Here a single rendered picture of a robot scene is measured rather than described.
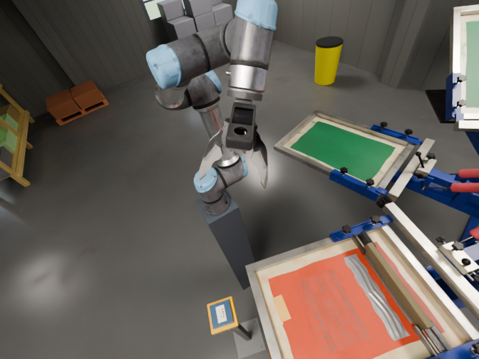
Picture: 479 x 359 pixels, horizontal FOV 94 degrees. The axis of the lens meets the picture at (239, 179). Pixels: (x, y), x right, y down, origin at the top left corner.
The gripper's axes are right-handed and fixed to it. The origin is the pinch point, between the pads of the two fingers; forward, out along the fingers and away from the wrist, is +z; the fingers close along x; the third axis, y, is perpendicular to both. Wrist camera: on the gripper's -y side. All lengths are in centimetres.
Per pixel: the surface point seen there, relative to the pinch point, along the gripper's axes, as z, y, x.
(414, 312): 50, 15, -79
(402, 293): 47, 21, -76
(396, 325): 61, 16, -77
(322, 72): -70, 383, -142
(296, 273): 61, 40, -40
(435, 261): 37, 31, -95
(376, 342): 66, 13, -68
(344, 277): 56, 36, -62
